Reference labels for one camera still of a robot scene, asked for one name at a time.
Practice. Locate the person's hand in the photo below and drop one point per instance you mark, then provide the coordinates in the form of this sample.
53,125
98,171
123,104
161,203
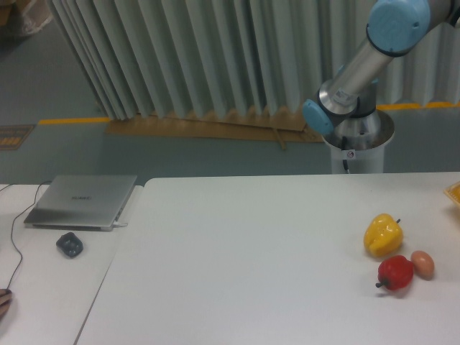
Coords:
6,298

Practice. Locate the brown egg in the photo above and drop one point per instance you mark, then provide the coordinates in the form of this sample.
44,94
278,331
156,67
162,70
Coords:
423,264

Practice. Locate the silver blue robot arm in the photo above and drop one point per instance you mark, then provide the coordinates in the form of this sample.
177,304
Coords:
393,29

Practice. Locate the black small device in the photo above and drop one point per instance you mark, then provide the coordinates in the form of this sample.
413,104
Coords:
70,245

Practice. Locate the silver closed laptop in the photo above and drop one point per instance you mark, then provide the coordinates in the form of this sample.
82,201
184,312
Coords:
90,202

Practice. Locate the yellow black floor sign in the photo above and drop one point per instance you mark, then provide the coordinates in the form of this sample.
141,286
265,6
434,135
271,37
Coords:
14,135

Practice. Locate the yellow floor tape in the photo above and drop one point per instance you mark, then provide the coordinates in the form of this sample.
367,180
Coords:
92,120

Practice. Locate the grey-green folding partition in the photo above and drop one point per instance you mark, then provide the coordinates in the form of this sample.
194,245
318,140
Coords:
251,62

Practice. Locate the brown cardboard sheet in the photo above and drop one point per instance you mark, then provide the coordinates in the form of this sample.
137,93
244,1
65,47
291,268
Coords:
283,127

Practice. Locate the yellow bell pepper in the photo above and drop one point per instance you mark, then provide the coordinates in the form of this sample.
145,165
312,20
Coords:
383,235

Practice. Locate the red bell pepper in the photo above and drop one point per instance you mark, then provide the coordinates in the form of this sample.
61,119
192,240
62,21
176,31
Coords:
395,273

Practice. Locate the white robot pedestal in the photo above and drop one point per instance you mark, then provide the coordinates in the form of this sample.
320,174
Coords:
357,145

